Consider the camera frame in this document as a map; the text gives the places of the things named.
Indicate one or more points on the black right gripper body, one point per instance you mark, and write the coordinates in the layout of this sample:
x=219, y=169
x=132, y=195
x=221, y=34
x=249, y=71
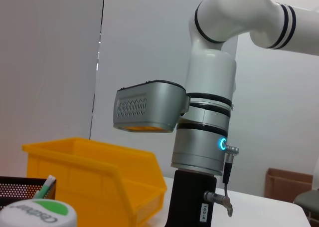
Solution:
x=189, y=202

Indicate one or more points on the green utility knife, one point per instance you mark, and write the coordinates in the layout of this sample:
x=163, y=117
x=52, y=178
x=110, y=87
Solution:
x=46, y=187

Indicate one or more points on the clear green-label water bottle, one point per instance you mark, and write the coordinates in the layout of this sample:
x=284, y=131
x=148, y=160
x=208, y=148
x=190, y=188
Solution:
x=37, y=214

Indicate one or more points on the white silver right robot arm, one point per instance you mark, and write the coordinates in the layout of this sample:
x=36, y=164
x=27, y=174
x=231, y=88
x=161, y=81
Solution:
x=211, y=69

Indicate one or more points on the black mesh pen holder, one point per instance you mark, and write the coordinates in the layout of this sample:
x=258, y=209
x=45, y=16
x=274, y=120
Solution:
x=20, y=190

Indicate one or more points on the yellow plastic bin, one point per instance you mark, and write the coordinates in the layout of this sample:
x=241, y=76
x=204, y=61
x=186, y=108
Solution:
x=99, y=177

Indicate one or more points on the brown cardboard box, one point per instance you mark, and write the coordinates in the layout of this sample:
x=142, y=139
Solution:
x=286, y=184

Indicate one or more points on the grey seat chair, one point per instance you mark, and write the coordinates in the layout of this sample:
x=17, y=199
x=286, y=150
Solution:
x=307, y=202

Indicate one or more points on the white partition panel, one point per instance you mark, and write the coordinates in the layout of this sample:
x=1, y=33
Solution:
x=144, y=37

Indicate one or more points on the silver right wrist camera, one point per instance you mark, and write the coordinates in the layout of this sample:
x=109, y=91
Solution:
x=149, y=104

